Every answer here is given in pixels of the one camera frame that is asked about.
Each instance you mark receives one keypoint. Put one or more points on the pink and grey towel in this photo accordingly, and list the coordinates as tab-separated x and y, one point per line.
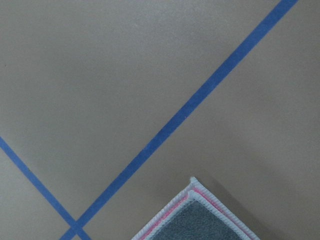
195	214

